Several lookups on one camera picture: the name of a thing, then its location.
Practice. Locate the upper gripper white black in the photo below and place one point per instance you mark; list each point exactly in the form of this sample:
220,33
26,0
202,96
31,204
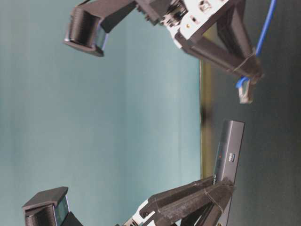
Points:
183,18

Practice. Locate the lower gripper white black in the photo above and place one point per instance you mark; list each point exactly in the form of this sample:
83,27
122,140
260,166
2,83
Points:
193,200

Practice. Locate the blue LAN cable clear plug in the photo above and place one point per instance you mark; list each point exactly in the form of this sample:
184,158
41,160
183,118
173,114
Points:
244,83

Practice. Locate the dark grey USB hub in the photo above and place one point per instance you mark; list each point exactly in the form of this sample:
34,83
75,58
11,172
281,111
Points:
226,163

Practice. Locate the lower gripper black camera mount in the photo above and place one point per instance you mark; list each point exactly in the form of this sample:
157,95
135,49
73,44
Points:
49,208

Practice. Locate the gripper black camera mount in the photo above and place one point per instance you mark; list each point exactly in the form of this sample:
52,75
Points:
92,21
49,208

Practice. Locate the upper gripper black camera mount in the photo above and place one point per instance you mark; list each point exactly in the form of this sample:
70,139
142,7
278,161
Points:
92,21

